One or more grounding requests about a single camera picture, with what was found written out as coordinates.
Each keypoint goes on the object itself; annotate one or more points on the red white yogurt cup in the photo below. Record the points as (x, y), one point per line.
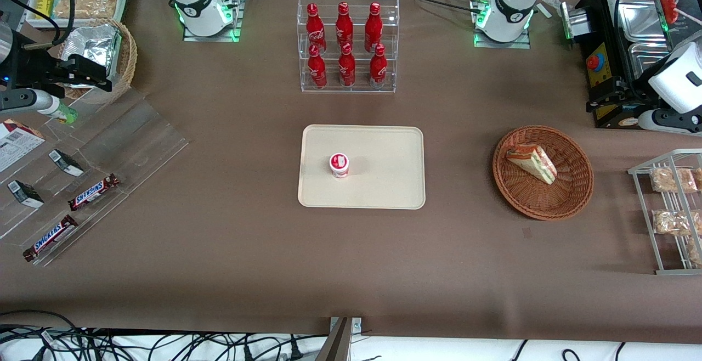
(339, 164)

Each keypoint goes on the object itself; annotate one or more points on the brown snickers bar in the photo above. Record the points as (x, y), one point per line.
(50, 238)
(93, 192)

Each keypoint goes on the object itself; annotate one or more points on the metal table bracket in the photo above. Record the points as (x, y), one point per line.
(343, 344)

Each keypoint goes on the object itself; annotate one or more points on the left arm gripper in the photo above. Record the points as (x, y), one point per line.
(627, 99)

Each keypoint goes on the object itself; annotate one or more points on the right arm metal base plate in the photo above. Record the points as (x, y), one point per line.
(233, 26)

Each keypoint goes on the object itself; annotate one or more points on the steel warmer tray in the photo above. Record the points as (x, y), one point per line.
(641, 18)
(647, 59)

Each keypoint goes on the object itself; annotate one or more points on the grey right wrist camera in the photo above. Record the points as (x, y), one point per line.
(27, 101)

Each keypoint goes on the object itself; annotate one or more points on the beige plastic tray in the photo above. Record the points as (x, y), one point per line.
(384, 169)

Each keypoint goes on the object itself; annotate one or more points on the clear bag of crackers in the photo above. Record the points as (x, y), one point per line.
(98, 3)
(66, 4)

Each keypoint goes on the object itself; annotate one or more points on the red skewered food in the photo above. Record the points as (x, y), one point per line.
(669, 7)

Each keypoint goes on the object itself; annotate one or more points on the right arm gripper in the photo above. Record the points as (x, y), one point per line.
(31, 68)

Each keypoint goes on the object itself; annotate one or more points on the clear acrylic display stand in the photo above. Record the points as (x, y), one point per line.
(137, 141)

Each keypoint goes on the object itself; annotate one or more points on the silver foil bag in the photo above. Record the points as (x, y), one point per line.
(90, 43)

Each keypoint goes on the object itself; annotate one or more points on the black food warmer case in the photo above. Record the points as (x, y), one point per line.
(609, 21)

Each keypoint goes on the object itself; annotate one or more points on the brown wicker basket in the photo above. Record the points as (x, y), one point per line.
(565, 196)

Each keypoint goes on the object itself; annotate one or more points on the clear packed granola snack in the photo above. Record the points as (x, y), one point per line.
(695, 252)
(673, 180)
(672, 223)

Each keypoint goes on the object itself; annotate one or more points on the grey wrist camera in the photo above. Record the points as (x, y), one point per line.
(666, 122)
(27, 101)

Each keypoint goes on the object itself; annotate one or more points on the clear acrylic bottle rack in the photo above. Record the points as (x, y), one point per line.
(356, 89)

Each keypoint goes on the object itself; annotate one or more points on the red cola bottle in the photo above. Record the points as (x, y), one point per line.
(316, 70)
(378, 70)
(373, 27)
(344, 25)
(346, 69)
(315, 29)

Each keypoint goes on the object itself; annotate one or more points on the small black white box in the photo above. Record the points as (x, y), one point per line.
(24, 193)
(66, 162)

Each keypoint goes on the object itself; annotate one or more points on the small silver metal box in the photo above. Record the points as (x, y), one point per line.
(576, 21)

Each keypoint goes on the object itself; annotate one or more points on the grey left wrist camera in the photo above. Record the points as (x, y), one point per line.
(666, 122)

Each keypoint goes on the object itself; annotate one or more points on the triangular sandwich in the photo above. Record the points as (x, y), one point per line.
(535, 163)

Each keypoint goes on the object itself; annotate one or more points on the red white printed box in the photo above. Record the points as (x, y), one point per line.
(16, 144)

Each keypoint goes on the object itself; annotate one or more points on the pale wicker basket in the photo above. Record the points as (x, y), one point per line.
(129, 56)

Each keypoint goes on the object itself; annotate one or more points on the red emergency stop button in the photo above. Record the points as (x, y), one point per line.
(593, 62)

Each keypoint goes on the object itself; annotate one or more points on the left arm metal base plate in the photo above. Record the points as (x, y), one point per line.
(502, 44)

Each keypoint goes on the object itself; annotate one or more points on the green small package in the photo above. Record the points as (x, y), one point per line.
(67, 114)

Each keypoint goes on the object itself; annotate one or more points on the yellow snack box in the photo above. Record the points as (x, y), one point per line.
(44, 5)

